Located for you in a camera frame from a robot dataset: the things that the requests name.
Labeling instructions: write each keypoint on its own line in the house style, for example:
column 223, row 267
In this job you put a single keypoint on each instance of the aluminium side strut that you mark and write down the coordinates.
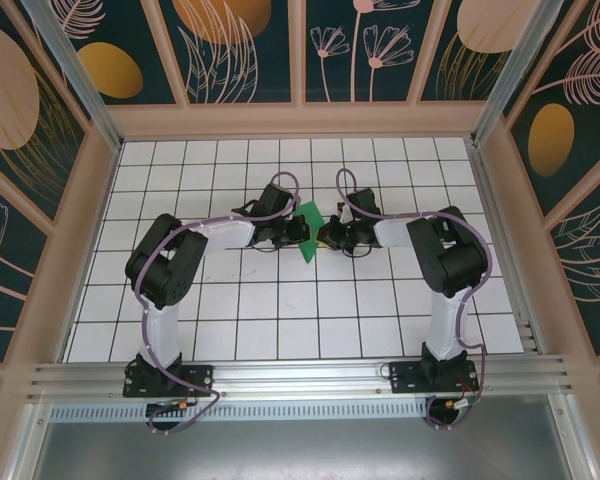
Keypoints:
column 27, row 450
column 575, row 450

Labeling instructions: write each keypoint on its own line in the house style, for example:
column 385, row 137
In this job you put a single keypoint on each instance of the aluminium side rail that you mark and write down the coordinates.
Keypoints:
column 505, row 250

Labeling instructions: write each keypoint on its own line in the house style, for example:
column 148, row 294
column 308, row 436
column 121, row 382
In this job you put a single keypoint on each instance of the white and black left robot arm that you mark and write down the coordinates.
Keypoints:
column 162, row 330

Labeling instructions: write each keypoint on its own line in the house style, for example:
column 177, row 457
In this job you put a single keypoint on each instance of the aluminium corner post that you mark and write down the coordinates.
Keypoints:
column 77, row 80
column 515, row 75

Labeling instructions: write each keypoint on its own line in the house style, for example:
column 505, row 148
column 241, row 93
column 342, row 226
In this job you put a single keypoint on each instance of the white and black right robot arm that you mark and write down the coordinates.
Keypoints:
column 447, row 325

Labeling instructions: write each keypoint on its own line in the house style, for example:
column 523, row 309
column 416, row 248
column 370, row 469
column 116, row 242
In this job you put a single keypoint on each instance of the green paper sheet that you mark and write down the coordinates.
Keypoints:
column 307, row 252

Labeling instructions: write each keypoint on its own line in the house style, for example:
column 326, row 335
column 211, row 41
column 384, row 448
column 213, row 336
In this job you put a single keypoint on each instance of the yellow power connector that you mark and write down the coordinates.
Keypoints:
column 182, row 403
column 452, row 404

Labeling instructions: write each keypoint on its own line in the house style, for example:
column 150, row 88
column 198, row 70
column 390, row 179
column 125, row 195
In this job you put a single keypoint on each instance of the long aluminium base rail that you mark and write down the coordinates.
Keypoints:
column 300, row 375

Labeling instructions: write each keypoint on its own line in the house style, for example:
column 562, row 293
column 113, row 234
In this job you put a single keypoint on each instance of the grey metal sheet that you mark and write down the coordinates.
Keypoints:
column 300, row 450

